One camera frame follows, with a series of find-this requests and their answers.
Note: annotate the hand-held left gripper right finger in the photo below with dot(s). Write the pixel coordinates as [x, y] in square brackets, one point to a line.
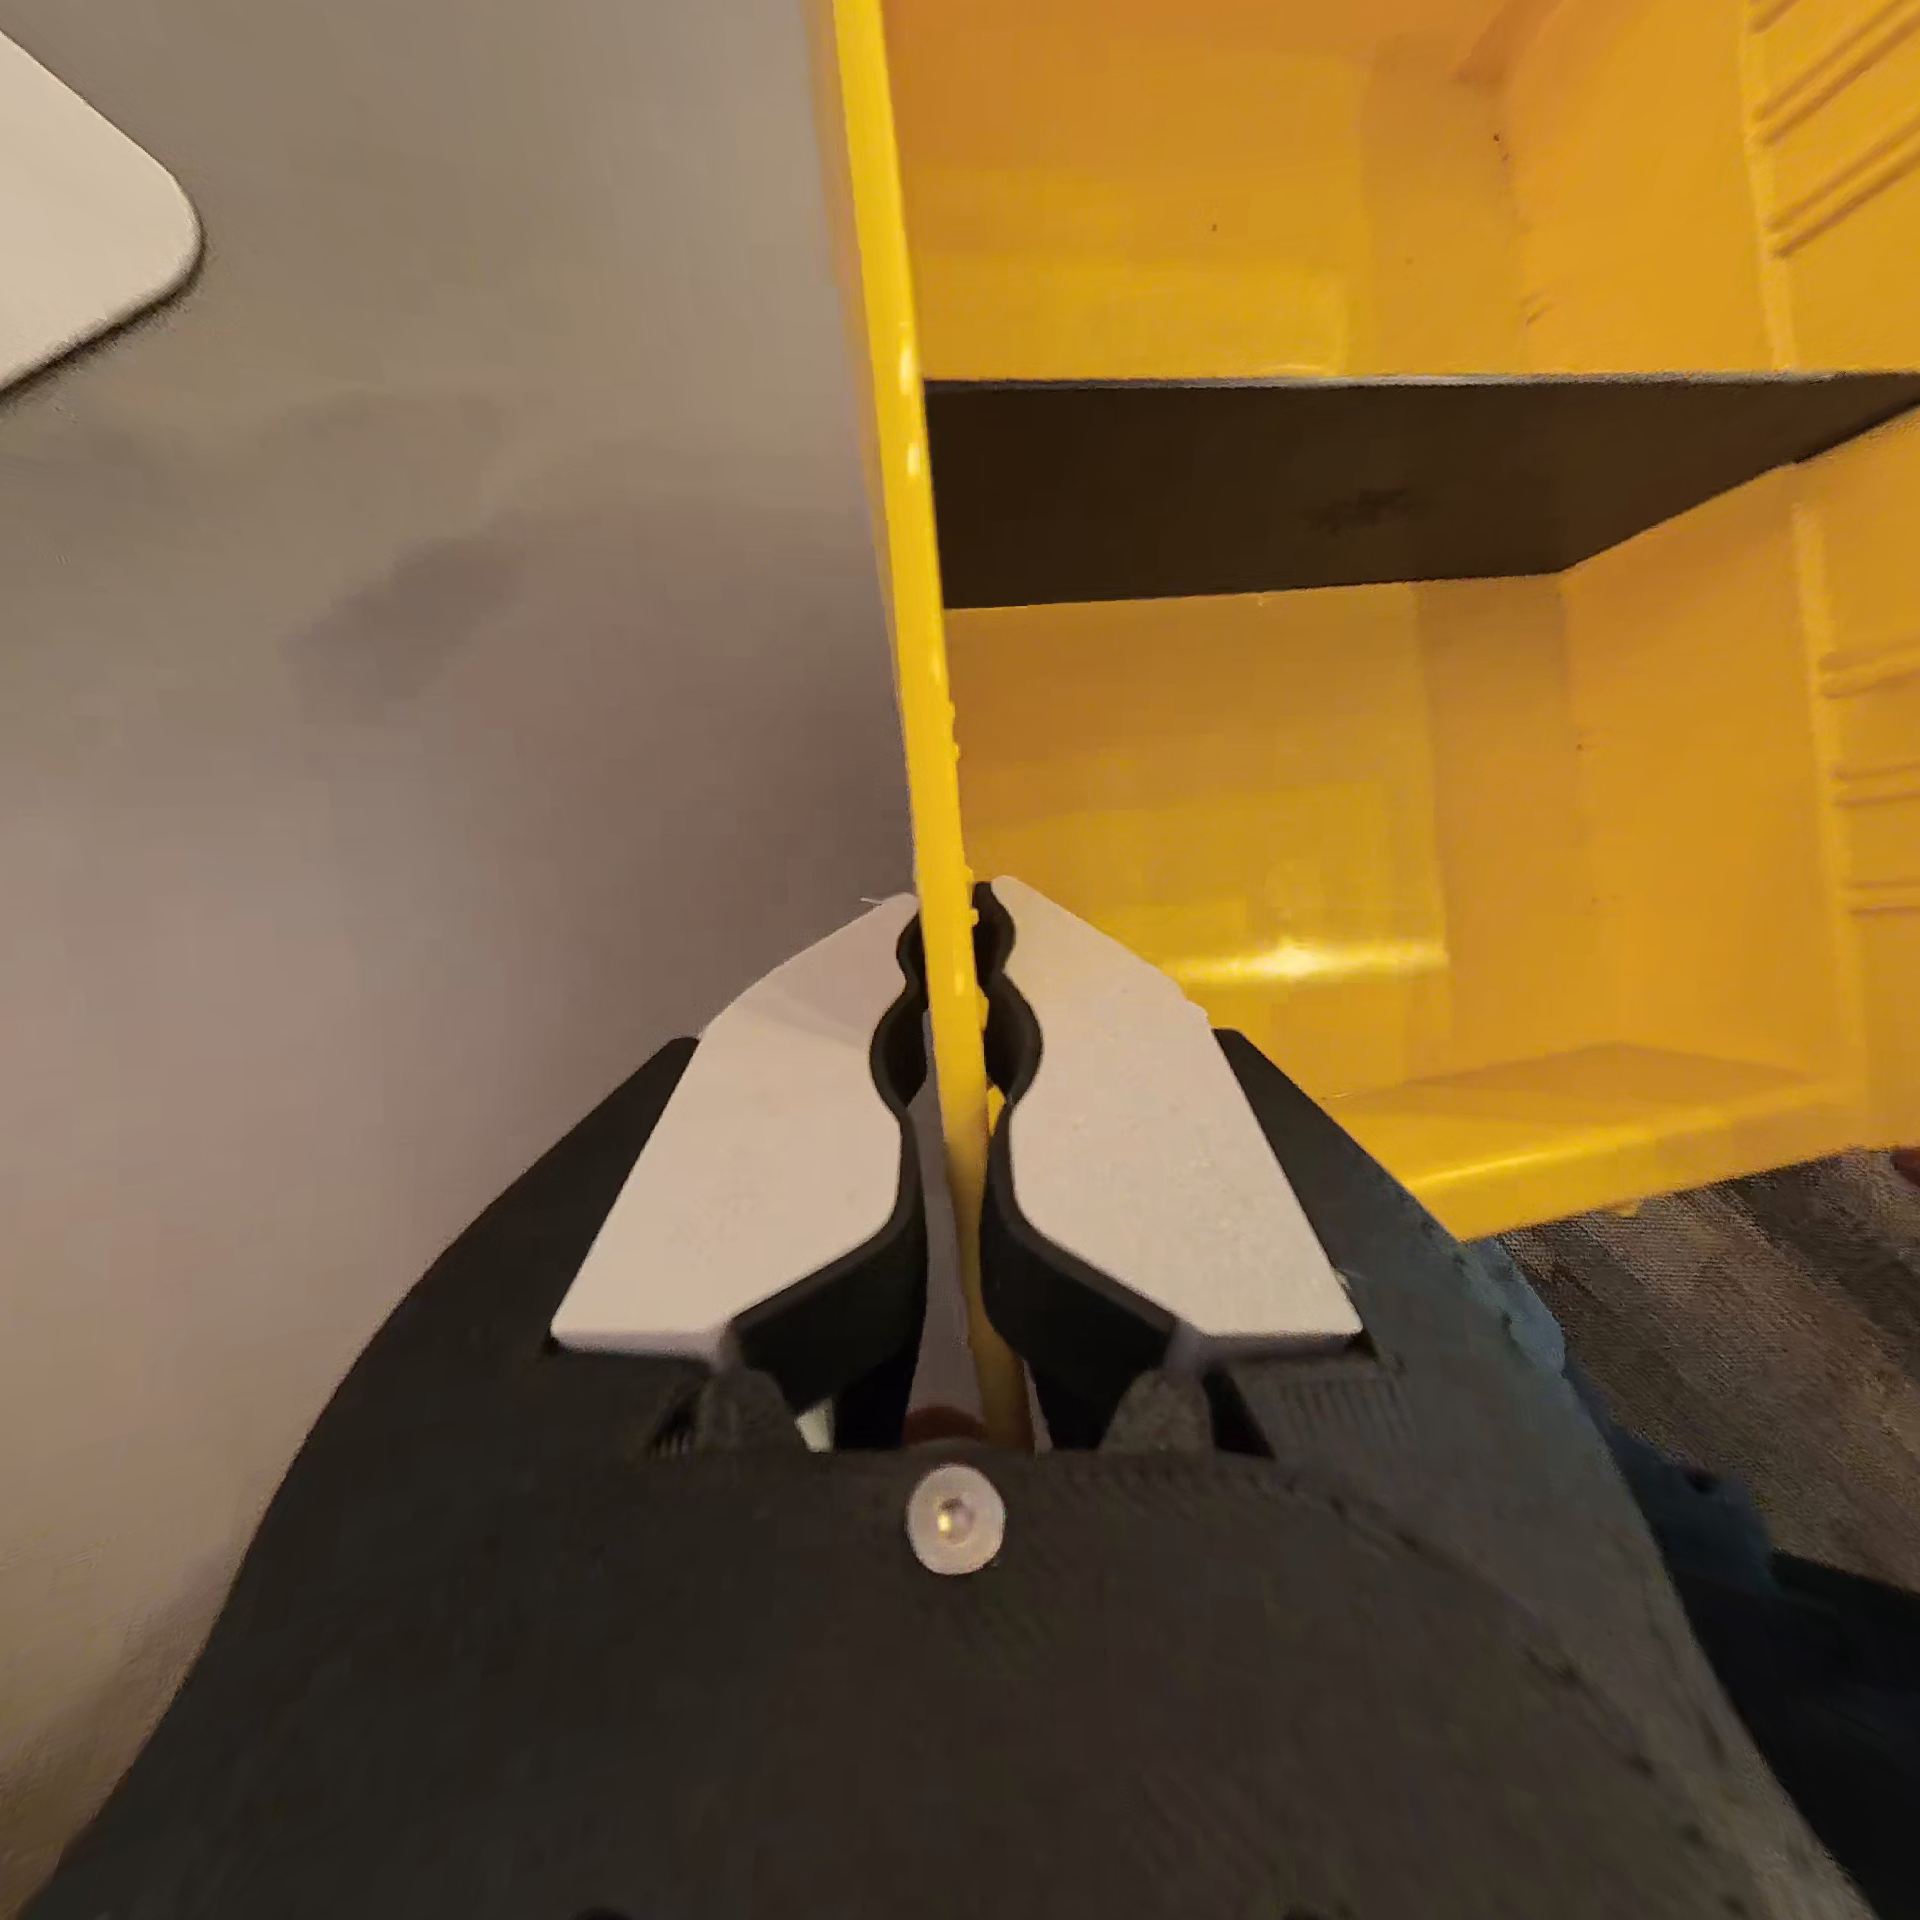
[1170, 1200]

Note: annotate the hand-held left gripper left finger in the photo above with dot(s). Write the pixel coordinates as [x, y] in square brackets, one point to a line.
[749, 1200]

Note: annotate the person's legs in jeans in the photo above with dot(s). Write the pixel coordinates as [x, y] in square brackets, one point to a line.
[1831, 1711]

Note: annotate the yellow plastic bin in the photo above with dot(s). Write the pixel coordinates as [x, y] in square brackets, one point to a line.
[1260, 811]

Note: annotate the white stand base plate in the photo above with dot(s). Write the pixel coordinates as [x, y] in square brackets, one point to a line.
[75, 226]

